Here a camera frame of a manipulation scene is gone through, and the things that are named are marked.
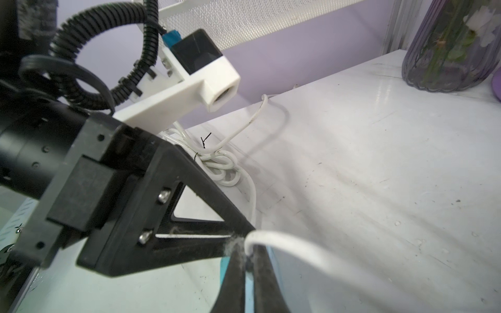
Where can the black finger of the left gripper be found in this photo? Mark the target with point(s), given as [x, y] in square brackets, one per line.
[180, 240]

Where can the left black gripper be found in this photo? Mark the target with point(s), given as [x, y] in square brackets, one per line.
[94, 178]

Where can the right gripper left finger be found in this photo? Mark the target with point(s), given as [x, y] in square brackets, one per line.
[231, 297]

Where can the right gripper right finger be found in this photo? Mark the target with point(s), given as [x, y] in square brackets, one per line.
[267, 294]

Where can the teal power strip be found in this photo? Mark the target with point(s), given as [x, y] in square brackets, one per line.
[249, 282]

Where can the dark purple glass vase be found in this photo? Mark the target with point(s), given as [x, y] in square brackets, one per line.
[456, 47]

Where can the aluminium frame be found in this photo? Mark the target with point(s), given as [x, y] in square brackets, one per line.
[403, 18]

